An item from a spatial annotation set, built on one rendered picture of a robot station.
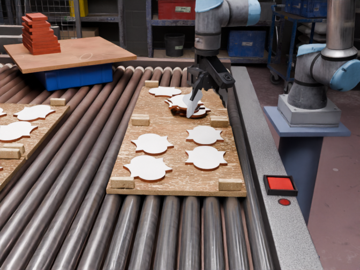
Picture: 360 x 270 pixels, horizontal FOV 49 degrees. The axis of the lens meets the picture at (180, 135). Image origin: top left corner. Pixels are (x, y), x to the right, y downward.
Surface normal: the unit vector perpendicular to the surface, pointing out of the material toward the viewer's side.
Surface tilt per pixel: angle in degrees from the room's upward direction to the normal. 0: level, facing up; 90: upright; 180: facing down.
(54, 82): 90
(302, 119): 90
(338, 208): 0
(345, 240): 0
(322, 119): 90
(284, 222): 0
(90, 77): 90
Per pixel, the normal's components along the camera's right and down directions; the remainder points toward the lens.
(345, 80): 0.39, 0.51
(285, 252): 0.01, -0.91
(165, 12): 0.05, 0.43
